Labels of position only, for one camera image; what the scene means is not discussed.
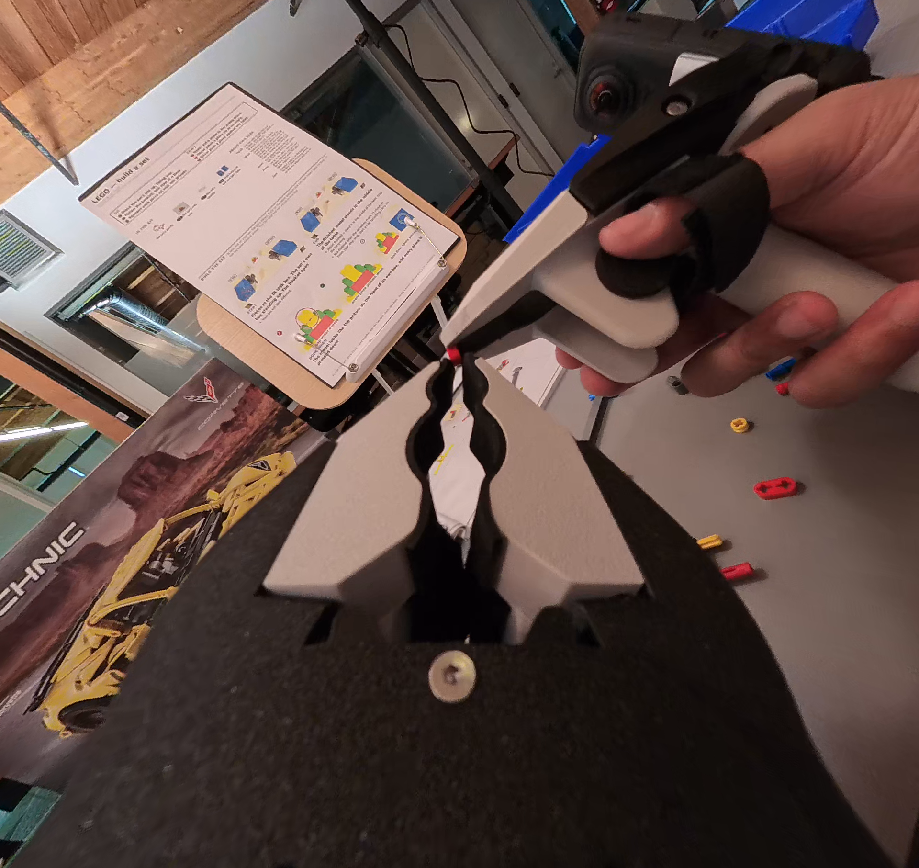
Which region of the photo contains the black pole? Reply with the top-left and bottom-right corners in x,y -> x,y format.
316,0 -> 525,215

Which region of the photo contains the blue bin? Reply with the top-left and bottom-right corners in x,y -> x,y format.
503,0 -> 880,246

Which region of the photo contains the clear clip bar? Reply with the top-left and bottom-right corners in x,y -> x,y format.
345,265 -> 449,384

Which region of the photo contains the open instruction booklet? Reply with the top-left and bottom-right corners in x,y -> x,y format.
429,338 -> 600,542

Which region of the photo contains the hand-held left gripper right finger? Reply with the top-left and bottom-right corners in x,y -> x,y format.
463,354 -> 645,643

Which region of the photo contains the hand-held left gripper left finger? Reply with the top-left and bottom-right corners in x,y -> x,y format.
263,361 -> 456,626

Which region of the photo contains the white metal stand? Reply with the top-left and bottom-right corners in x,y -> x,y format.
370,293 -> 460,401

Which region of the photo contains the white wall vent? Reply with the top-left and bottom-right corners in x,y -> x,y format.
0,211 -> 62,287

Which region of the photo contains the printed instruction sheet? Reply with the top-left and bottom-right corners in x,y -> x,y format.
78,81 -> 460,389

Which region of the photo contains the dark box with yellow car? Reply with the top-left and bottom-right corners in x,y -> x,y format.
0,358 -> 338,790

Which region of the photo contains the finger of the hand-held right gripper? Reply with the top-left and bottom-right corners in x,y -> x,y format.
439,192 -> 591,352

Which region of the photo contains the black cable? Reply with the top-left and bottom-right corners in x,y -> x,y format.
384,21 -> 521,190

